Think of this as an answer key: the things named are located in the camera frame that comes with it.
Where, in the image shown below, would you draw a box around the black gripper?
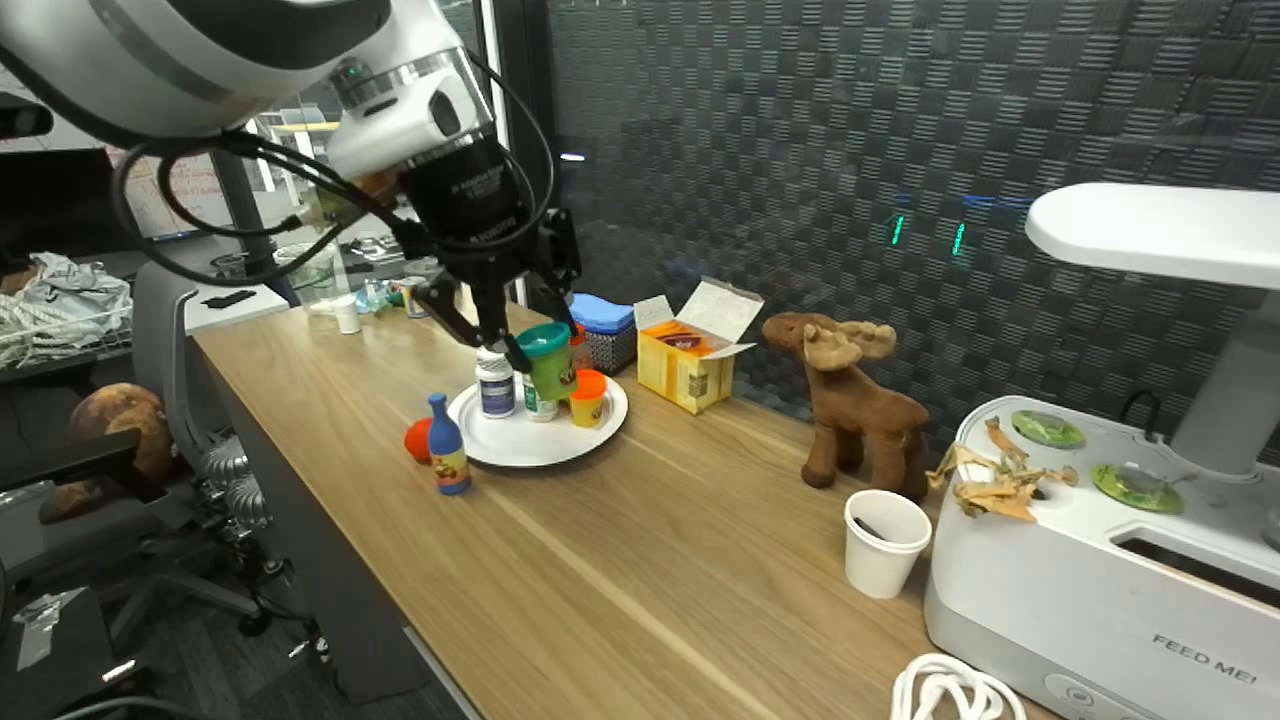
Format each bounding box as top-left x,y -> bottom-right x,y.
397,135 -> 583,356

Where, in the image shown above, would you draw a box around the green tub teal lid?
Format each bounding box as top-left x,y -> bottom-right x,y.
517,318 -> 582,406

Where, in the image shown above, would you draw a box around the white pill bottle blue label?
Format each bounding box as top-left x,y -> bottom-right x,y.
471,339 -> 522,415

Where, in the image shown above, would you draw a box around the blue toy bottle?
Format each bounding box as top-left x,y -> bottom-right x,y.
423,391 -> 476,500

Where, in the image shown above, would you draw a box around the red green toy ball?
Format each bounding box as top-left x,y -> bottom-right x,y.
401,415 -> 435,469

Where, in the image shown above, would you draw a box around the white paper plate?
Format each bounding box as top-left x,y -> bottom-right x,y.
445,368 -> 632,470

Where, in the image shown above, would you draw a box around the grey mesh basket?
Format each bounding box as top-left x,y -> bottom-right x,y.
582,325 -> 640,376

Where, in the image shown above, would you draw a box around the yellow tea box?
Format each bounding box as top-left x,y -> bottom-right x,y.
627,273 -> 769,419

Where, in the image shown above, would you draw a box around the black stand pole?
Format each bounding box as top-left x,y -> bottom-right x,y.
211,145 -> 306,306

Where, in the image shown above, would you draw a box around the brown moose plush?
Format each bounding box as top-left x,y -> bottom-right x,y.
761,306 -> 937,504

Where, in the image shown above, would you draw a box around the brown round plush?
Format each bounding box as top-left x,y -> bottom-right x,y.
38,381 -> 182,526

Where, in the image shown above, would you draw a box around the crumpled grey cloth pile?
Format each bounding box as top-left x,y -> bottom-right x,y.
0,248 -> 136,376

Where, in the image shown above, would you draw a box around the white paper cup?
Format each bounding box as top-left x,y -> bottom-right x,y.
839,488 -> 937,603

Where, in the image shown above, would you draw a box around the black device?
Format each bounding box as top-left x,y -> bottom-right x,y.
0,89 -> 56,141

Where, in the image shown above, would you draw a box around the dried plant leaves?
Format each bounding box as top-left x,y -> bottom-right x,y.
929,415 -> 1079,526

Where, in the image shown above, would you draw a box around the white hydroponic planter with lamp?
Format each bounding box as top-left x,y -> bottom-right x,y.
920,181 -> 1280,720

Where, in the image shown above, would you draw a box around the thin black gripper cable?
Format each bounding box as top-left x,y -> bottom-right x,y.
112,45 -> 565,291

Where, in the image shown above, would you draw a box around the white coiled cable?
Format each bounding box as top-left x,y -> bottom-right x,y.
888,651 -> 1034,720

